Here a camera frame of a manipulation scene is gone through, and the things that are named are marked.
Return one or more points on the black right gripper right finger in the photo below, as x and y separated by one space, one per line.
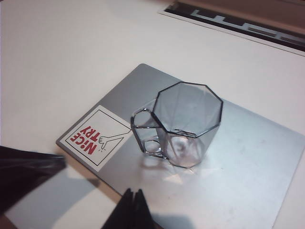
134 212

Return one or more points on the silver closed laptop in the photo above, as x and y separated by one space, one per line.
238 167

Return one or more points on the white red-lettered sticker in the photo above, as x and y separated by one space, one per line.
81 148

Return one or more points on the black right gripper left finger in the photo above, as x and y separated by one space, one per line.
21 167

